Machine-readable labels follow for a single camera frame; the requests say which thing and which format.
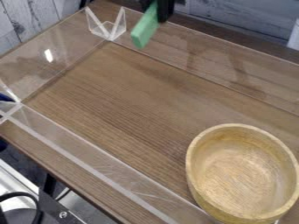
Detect clear acrylic wall panel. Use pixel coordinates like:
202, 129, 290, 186
0, 89, 178, 224

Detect light wooden bowl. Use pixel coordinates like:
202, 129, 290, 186
185, 123, 299, 224

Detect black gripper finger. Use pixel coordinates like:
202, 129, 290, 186
138, 0, 154, 11
156, 0, 174, 23

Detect black cable loop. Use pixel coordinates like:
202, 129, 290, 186
0, 191, 43, 224

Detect black table leg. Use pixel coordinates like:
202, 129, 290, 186
42, 174, 57, 197

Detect green rectangular block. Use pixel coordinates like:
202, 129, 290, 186
130, 1, 158, 49

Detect clear acrylic corner bracket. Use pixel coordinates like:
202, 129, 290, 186
85, 7, 126, 41

